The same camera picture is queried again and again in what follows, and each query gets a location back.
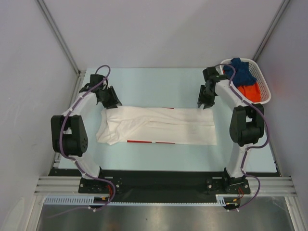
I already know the white t shirt red print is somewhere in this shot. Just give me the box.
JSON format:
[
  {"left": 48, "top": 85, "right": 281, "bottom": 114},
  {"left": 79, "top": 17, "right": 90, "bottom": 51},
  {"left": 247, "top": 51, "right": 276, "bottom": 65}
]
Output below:
[{"left": 96, "top": 106, "right": 217, "bottom": 145}]

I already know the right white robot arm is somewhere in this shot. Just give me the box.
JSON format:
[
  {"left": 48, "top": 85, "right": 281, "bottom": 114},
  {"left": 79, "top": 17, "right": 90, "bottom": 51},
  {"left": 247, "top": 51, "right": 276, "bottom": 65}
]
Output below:
[{"left": 197, "top": 66, "right": 264, "bottom": 194}]

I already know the blue t shirt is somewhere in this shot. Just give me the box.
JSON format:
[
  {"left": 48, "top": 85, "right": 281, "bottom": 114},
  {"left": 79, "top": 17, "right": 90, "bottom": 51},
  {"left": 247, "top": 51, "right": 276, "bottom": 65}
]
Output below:
[{"left": 229, "top": 58, "right": 257, "bottom": 87}]

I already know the orange t shirt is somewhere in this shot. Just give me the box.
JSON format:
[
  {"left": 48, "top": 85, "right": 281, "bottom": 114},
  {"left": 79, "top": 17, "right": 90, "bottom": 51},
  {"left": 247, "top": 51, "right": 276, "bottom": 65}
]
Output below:
[{"left": 237, "top": 82, "right": 261, "bottom": 103}]

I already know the white plastic basket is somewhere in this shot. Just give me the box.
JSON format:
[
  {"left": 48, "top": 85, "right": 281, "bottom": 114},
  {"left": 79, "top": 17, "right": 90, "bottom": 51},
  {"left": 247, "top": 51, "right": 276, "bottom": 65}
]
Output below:
[{"left": 219, "top": 58, "right": 271, "bottom": 104}]

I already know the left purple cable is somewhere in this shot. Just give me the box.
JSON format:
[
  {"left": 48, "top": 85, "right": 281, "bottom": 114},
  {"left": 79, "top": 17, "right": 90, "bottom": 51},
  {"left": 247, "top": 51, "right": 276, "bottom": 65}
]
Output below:
[{"left": 45, "top": 64, "right": 116, "bottom": 218}]

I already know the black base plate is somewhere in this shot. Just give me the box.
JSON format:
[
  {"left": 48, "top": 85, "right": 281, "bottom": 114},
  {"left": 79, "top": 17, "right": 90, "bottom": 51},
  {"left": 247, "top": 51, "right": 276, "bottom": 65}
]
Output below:
[{"left": 48, "top": 168, "right": 281, "bottom": 203}]

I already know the left aluminium frame post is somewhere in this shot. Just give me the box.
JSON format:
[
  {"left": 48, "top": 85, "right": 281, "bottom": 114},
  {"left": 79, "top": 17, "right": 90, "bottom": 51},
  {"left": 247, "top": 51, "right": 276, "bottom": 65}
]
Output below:
[{"left": 35, "top": 0, "right": 80, "bottom": 75}]

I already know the aluminium frame post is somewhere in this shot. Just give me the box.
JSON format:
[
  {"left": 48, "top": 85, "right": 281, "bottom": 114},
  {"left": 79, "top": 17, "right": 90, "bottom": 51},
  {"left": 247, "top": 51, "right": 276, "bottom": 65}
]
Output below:
[
  {"left": 35, "top": 0, "right": 80, "bottom": 75},
  {"left": 252, "top": 0, "right": 293, "bottom": 62}
]

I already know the right white cable duct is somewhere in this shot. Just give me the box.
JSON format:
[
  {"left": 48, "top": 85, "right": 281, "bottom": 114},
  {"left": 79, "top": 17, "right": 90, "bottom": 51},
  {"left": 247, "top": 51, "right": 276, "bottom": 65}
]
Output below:
[{"left": 216, "top": 194, "right": 241, "bottom": 206}]

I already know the white cable duct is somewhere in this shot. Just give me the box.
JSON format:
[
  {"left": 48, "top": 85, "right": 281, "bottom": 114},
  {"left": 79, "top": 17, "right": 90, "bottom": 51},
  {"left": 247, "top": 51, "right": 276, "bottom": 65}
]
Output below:
[
  {"left": 44, "top": 194, "right": 110, "bottom": 206},
  {"left": 216, "top": 194, "right": 241, "bottom": 206}
]

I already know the left white cable duct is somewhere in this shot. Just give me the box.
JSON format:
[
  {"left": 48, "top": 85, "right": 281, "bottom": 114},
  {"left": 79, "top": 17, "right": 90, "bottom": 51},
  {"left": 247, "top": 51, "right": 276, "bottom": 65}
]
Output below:
[{"left": 44, "top": 194, "right": 110, "bottom": 206}]

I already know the aluminium front rail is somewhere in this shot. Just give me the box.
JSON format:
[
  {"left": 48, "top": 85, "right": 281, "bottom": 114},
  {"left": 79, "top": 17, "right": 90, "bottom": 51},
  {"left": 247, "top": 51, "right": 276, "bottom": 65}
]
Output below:
[{"left": 34, "top": 177, "right": 297, "bottom": 197}]

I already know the right aluminium frame post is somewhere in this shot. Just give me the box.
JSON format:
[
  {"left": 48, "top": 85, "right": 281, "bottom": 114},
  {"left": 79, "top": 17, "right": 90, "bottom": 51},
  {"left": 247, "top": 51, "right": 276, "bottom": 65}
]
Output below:
[{"left": 252, "top": 0, "right": 293, "bottom": 62}]

